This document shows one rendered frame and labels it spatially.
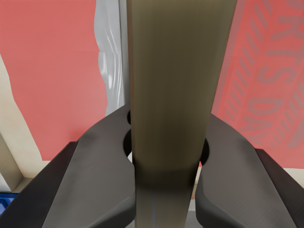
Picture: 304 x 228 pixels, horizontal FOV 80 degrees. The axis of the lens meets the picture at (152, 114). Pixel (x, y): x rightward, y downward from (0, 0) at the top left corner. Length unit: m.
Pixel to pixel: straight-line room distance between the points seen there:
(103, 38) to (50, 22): 0.06
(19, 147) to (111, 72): 0.23
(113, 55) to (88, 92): 0.07
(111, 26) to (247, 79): 0.19
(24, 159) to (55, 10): 0.27
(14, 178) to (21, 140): 0.09
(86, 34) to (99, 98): 0.09
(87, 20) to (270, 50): 0.23
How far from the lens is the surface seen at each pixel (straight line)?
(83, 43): 0.26
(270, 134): 0.36
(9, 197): 0.45
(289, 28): 0.29
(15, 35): 0.30
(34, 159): 0.42
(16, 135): 0.39
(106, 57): 0.25
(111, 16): 0.24
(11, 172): 0.44
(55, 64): 0.28
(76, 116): 0.31
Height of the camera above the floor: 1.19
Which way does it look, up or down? 58 degrees down
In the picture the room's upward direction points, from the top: 178 degrees counter-clockwise
